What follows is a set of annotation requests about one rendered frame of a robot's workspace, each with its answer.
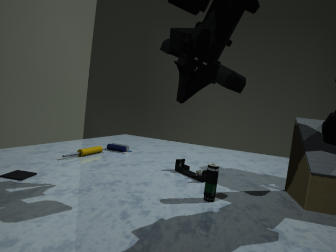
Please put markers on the yellow-handled screwdriver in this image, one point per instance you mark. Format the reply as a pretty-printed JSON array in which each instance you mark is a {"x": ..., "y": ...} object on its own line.
[{"x": 88, "y": 151}]

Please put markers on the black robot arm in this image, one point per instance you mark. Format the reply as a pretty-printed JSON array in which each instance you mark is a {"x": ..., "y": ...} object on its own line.
[{"x": 226, "y": 13}]

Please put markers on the black flat square panel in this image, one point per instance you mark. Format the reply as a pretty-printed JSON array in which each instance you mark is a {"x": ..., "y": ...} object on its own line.
[{"x": 18, "y": 175}]

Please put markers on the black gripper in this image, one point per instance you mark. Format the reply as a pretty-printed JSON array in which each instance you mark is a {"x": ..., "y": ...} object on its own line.
[{"x": 191, "y": 80}]

